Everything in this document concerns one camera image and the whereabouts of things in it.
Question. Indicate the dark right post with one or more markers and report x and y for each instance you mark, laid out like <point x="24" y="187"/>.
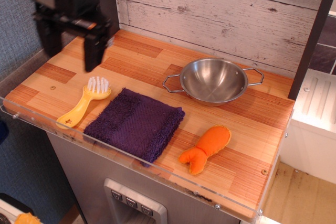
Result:
<point x="314" y="36"/>

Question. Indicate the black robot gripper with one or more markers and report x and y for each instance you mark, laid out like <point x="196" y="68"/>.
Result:
<point x="78" y="17"/>

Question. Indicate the purple folded cloth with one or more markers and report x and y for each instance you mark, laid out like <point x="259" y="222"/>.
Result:
<point x="136" y="124"/>

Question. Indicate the orange object bottom left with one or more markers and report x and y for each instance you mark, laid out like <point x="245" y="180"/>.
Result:
<point x="25" y="218"/>

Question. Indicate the clear acrylic front guard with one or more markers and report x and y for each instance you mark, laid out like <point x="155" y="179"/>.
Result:
<point x="235" y="180"/>

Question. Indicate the silver dispenser panel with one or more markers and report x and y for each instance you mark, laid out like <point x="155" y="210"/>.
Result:
<point x="129" y="206"/>

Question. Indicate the yellow dish brush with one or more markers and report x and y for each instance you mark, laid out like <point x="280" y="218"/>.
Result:
<point x="97" y="88"/>

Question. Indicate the silver two-handled pot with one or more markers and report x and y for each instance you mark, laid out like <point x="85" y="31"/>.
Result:
<point x="215" y="81"/>

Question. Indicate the grey toy fridge cabinet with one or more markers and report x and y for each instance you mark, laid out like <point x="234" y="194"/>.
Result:
<point x="86" y="172"/>

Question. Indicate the orange plush fish toy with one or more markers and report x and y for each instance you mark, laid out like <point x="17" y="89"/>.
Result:
<point x="211" y="142"/>

